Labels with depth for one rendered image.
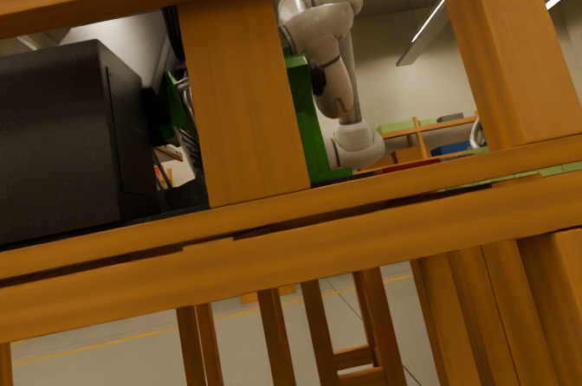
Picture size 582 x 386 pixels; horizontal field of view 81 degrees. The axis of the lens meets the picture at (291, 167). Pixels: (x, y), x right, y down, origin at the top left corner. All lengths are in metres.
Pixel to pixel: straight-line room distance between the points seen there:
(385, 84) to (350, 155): 5.87
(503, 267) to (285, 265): 0.96
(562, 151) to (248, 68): 0.44
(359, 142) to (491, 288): 0.69
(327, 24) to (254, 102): 0.43
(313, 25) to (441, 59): 7.13
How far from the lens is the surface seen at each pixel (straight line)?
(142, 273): 0.51
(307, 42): 0.87
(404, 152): 6.44
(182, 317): 1.31
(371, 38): 7.66
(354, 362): 1.74
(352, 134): 1.45
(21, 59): 0.82
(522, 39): 0.61
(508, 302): 1.35
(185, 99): 0.83
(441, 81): 7.74
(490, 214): 0.52
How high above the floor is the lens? 0.84
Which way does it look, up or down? 9 degrees up
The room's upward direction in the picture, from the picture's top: 12 degrees counter-clockwise
